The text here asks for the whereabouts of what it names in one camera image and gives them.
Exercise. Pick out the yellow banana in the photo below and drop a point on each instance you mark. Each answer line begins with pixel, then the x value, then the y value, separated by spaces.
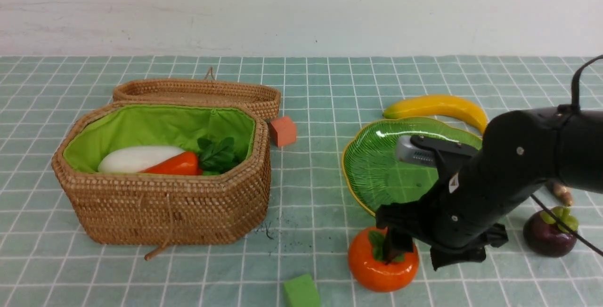
pixel 455 107

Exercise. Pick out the white radish with leaves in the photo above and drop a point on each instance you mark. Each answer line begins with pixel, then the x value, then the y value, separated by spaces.
pixel 215 157

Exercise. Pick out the purple eggplant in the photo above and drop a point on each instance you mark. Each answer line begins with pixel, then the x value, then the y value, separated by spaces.
pixel 561 192

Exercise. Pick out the orange foam cube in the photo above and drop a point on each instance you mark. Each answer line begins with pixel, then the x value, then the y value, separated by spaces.
pixel 283 131

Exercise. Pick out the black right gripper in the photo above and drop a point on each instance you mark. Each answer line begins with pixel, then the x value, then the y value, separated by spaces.
pixel 455 218

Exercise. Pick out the woven wicker basket green lining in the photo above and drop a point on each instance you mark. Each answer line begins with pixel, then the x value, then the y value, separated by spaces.
pixel 216 207

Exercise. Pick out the green checkered tablecloth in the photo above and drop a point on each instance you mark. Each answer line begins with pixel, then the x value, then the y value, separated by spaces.
pixel 48 261

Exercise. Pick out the orange carrot with leaves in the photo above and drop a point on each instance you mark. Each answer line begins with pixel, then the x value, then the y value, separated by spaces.
pixel 184 164

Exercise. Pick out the woven wicker basket lid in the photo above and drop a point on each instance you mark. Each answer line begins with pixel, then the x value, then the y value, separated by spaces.
pixel 262 100

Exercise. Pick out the green foam cube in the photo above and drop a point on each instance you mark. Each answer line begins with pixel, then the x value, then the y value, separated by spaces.
pixel 301 291

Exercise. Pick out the green leaf-shaped glass plate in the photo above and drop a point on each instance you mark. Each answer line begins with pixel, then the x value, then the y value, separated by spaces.
pixel 374 174

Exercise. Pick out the orange persimmon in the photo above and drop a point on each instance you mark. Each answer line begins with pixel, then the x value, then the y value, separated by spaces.
pixel 366 264

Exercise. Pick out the dark purple mangosteen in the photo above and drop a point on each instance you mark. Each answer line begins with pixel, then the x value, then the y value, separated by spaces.
pixel 546 237

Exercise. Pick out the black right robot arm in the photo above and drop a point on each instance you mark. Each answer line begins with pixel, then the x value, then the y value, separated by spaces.
pixel 521 150

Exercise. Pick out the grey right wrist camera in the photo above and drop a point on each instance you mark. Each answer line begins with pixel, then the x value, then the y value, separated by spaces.
pixel 446 156

